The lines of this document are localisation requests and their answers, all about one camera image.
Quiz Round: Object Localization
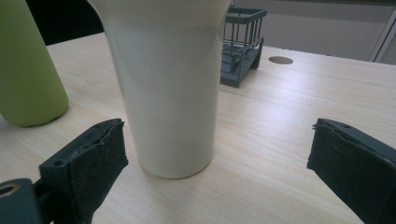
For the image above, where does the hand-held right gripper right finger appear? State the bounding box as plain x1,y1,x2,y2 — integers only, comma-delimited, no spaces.
306,118,396,224

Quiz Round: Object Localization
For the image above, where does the green bottle with white cap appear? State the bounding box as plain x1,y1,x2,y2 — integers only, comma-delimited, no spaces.
0,0,70,128

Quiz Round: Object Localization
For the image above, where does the dark curtain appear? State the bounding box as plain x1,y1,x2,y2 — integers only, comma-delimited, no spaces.
25,0,106,47

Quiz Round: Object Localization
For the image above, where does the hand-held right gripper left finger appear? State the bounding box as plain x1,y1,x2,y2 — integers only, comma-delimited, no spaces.
39,118,129,224

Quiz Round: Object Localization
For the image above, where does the white tumbler cup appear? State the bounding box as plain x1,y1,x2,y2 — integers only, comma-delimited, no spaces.
87,0,233,180

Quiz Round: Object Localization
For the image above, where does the dark green wire rack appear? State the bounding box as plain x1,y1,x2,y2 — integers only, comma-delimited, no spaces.
219,7,268,90

